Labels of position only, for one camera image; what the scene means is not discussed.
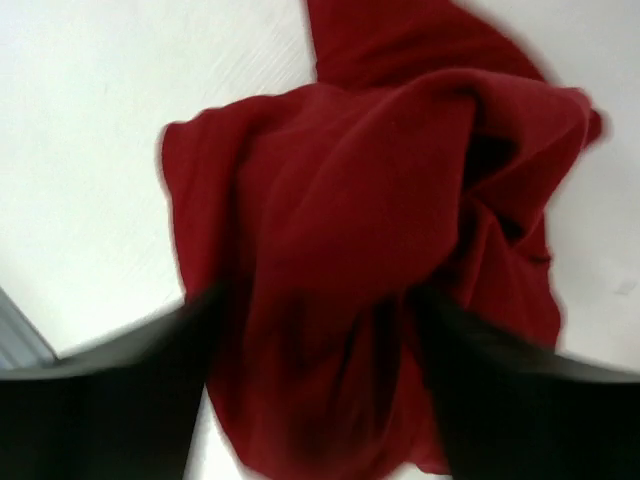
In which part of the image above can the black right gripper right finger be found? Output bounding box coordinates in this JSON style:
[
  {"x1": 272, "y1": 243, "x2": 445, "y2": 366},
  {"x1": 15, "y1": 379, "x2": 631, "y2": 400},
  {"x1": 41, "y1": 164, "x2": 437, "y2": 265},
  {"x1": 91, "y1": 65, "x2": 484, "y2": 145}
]
[{"x1": 410, "y1": 287, "x2": 639, "y2": 480}]

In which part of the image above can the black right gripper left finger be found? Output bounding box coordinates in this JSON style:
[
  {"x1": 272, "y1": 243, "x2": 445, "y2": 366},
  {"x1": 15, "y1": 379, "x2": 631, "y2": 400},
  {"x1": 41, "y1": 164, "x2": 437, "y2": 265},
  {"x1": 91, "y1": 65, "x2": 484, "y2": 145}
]
[{"x1": 1, "y1": 288, "x2": 225, "y2": 480}]

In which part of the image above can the dark red t shirt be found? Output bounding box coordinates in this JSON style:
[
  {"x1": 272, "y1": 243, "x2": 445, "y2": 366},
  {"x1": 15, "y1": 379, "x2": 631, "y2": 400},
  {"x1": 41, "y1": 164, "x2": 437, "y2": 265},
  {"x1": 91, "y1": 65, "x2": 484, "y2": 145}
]
[{"x1": 160, "y1": 1, "x2": 602, "y2": 479}]

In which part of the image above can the aluminium left table rail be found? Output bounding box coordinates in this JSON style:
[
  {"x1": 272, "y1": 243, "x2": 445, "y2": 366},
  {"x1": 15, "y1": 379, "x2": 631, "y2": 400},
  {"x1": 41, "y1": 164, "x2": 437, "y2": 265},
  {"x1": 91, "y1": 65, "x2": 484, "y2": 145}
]
[{"x1": 0, "y1": 290, "x2": 57, "y2": 370}]

